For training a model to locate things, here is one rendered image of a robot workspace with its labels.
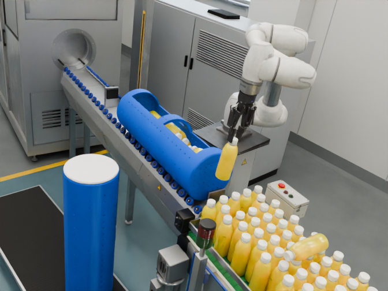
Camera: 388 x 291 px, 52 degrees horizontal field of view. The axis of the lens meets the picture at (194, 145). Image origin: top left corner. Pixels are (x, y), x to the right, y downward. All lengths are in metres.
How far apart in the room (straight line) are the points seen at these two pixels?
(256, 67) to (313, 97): 3.27
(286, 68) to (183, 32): 2.78
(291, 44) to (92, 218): 1.35
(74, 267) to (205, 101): 2.36
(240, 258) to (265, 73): 0.77
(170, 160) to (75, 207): 0.54
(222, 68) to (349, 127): 1.62
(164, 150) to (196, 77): 2.18
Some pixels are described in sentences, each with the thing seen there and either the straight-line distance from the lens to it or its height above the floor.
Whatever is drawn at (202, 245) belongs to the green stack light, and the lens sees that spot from 1.51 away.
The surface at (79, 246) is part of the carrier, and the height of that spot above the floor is 0.61.
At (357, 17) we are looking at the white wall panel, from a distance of 4.55.
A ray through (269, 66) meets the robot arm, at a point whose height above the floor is 1.76.
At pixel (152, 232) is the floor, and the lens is 3.31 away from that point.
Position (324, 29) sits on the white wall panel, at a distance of 4.73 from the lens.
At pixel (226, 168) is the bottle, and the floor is 1.26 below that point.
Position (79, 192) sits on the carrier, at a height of 0.97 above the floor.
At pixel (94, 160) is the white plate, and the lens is 2.19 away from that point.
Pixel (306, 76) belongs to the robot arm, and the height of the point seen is 1.74.
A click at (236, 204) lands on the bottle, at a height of 1.07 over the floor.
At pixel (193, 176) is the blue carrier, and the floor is 1.13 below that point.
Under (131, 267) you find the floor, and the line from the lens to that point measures 3.03.
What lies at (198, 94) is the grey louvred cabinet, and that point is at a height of 0.67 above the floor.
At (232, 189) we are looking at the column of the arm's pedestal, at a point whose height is 0.66.
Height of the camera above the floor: 2.19
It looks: 28 degrees down
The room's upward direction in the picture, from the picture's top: 9 degrees clockwise
